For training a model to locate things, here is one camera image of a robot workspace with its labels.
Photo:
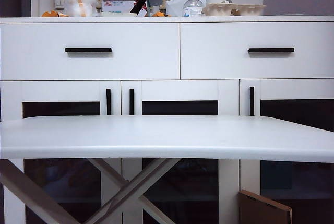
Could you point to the white drawer front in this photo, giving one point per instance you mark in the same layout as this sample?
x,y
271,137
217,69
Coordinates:
x,y
130,59
221,62

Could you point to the white plastic bag orange contents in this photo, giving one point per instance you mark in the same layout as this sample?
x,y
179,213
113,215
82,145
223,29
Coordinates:
x,y
78,0

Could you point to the clear pump sanitizer bottle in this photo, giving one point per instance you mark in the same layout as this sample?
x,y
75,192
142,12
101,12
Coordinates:
x,y
192,6

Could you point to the white crossed table leg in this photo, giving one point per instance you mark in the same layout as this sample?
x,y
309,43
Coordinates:
x,y
146,182
109,171

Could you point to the grey card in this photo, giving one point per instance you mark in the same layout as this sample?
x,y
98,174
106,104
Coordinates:
x,y
154,1

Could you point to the beige egg carton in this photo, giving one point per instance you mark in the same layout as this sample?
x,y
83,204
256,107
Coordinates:
x,y
219,9
250,10

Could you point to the white glass-panel cabinet door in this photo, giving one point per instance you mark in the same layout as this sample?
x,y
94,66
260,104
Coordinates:
x,y
180,91
295,89
60,91

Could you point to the orange wrapper piece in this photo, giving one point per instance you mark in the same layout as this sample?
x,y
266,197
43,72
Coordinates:
x,y
159,14
50,14

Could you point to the white wall switch plate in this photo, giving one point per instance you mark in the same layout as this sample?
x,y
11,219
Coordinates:
x,y
60,1

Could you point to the white ceramic mug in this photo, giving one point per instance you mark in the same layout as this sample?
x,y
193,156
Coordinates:
x,y
216,0

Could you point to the wide white table leg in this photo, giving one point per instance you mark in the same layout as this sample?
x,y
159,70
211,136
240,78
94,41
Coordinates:
x,y
26,190

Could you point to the white crumpled plastic bag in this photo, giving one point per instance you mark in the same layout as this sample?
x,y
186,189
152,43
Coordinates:
x,y
174,6

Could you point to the white sideboard cabinet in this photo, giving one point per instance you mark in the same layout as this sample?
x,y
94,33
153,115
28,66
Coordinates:
x,y
156,19

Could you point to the brown cardboard sheet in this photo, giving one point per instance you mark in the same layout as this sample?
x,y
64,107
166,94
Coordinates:
x,y
261,208

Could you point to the white box red print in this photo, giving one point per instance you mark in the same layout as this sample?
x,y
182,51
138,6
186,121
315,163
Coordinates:
x,y
117,6

